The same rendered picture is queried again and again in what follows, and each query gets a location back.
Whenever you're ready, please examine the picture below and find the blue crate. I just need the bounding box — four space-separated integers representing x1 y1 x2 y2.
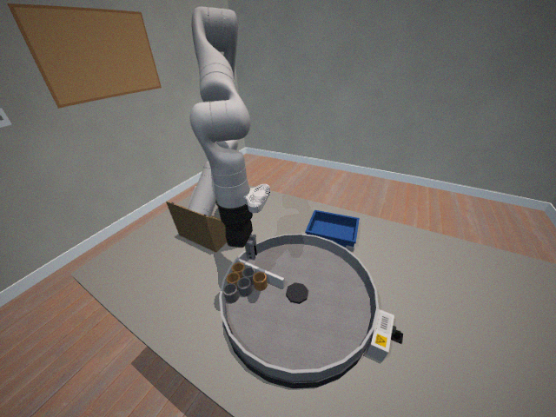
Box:
305 210 360 252

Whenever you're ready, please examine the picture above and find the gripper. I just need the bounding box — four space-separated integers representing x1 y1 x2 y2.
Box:
215 179 270 260

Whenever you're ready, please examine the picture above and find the bronze bushing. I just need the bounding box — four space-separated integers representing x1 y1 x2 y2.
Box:
232 262 245 278
227 272 240 286
253 272 268 291

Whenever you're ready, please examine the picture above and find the grey steel bushing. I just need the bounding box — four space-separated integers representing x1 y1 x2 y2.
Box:
237 277 252 297
223 283 239 303
242 267 255 285

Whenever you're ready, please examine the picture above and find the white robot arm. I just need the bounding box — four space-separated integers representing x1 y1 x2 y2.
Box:
187 7 250 216

